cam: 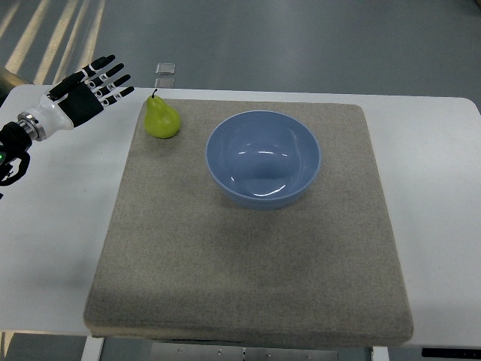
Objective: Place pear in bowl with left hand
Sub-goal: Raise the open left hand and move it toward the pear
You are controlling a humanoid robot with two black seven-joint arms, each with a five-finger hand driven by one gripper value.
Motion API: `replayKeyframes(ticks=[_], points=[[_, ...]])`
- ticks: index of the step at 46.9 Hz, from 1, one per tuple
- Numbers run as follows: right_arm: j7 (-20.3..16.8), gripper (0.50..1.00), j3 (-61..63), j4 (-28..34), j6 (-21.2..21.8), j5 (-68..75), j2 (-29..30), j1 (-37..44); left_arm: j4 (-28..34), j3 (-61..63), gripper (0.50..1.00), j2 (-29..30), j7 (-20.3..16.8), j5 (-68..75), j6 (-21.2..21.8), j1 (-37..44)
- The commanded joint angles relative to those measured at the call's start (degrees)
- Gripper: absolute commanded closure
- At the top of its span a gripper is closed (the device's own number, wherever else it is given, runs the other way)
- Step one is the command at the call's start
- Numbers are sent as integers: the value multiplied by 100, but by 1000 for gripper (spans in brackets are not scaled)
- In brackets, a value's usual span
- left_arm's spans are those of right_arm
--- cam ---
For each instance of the green pear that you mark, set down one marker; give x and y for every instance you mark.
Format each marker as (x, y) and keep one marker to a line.
(160, 120)

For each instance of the floor socket plate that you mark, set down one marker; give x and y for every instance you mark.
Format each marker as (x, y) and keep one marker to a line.
(165, 68)
(164, 82)

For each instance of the upper floor socket plate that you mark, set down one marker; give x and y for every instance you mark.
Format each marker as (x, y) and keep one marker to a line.
(165, 68)

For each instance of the metal table frame bracket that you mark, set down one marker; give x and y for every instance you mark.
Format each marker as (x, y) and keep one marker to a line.
(176, 350)

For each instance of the blue bowl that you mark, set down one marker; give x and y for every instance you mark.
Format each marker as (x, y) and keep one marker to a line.
(263, 160)

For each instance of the lower floor socket plate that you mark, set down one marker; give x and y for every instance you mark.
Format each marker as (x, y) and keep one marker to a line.
(164, 82)

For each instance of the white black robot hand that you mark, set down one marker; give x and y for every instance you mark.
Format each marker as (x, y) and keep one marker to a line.
(76, 99)

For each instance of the grey felt mat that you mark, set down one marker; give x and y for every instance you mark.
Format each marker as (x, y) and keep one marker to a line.
(181, 261)

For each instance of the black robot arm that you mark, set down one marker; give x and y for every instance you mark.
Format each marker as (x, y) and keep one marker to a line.
(15, 159)

